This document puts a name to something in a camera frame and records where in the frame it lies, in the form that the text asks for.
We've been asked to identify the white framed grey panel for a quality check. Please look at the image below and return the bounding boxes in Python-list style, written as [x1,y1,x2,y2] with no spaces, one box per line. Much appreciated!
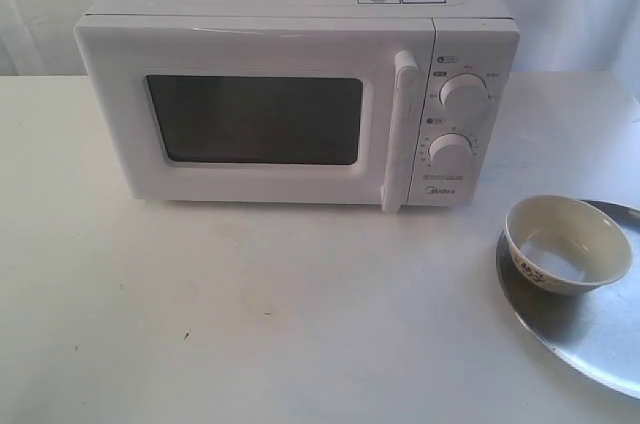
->
[75,15,436,213]

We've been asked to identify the round metal tray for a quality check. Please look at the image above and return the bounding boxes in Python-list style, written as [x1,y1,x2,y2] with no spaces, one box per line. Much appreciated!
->
[496,200,639,380]

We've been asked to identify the lower white control knob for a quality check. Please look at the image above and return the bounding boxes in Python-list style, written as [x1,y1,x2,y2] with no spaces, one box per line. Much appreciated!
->
[429,133,473,172]

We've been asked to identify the white ceramic bowl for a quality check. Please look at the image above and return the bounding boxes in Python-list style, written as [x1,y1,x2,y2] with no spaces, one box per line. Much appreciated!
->
[504,195,633,296]

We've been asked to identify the upper white control knob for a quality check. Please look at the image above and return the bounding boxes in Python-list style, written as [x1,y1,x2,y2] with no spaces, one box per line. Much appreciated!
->
[439,73,489,115]

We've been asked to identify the white microwave oven body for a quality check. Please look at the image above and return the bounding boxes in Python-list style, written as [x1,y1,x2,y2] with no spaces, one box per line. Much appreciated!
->
[83,0,519,206]

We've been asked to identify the white control knob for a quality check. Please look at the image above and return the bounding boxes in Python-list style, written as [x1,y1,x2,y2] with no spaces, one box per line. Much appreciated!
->
[429,133,473,172]
[439,73,489,115]

